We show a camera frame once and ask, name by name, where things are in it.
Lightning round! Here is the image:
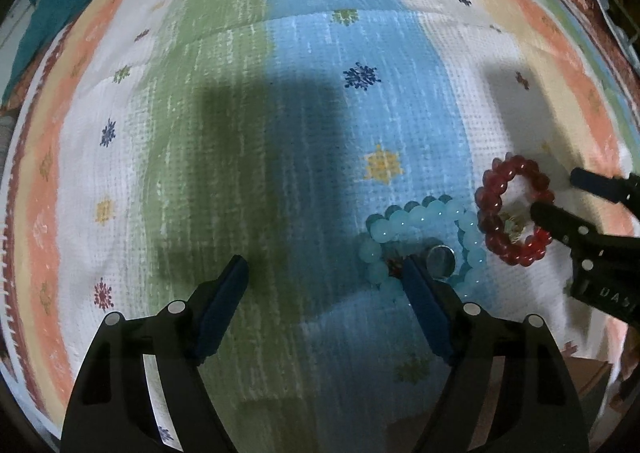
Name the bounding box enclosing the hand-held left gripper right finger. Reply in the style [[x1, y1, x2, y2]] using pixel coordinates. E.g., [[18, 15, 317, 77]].
[[402, 255, 591, 453]]

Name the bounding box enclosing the round silver metal disc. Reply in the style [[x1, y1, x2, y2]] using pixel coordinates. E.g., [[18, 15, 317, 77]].
[[425, 244, 457, 279]]

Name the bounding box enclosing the striped woven mat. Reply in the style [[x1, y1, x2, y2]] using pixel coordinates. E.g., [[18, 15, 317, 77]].
[[0, 0, 636, 453]]

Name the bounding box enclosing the teal cloth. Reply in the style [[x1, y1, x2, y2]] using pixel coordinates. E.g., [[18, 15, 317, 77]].
[[0, 0, 133, 106]]

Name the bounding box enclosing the pale blue bead bracelet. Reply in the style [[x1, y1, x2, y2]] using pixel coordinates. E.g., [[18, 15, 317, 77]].
[[357, 195, 488, 296]]

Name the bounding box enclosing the red bead bracelet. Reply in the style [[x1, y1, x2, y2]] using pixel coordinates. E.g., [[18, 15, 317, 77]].
[[474, 156, 557, 266]]

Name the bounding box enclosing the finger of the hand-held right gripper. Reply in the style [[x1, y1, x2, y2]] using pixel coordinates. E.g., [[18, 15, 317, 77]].
[[531, 202, 640, 256], [570, 168, 640, 221]]

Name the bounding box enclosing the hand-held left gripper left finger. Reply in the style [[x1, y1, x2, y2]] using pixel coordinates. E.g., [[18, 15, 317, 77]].
[[60, 255, 249, 453]]

